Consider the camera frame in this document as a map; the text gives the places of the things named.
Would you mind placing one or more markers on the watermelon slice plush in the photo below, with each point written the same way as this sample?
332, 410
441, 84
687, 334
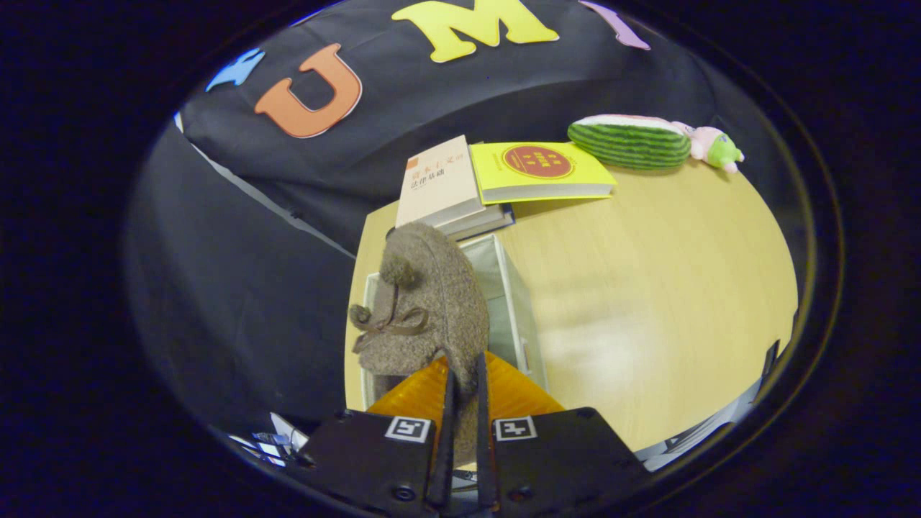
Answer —
633, 144

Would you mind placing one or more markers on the blue cover book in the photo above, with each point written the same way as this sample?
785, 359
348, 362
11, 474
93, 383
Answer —
505, 216

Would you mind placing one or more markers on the yellow book red circle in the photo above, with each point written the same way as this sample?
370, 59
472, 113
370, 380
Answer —
540, 173

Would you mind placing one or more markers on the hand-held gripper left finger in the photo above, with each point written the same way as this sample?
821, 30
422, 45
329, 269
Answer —
441, 467

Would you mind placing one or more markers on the white paperback book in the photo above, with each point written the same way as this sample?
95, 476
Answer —
468, 219

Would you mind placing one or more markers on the cream fabric storage box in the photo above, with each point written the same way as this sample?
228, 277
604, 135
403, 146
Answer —
518, 316

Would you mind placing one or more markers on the beige cover book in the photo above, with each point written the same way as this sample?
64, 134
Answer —
439, 180

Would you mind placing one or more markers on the brown fuzzy shoe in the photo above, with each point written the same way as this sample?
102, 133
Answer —
439, 302

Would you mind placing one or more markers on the pink green plush toy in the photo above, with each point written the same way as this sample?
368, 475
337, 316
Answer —
716, 147

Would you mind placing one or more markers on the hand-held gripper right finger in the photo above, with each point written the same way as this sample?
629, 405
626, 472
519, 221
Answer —
486, 460

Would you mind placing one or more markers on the blue white printed papers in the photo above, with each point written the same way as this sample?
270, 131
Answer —
277, 439

